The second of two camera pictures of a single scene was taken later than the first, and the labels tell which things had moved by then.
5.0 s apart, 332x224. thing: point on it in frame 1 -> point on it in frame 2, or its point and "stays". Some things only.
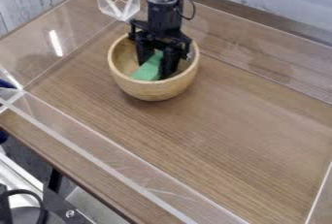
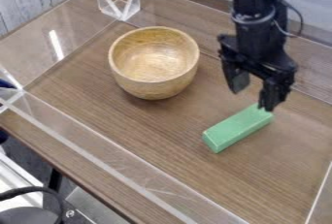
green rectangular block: [146, 71] -> [232, 130]
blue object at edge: [7, 84] stays
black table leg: [55, 180] stays
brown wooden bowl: [125, 62] stays
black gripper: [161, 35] -> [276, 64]
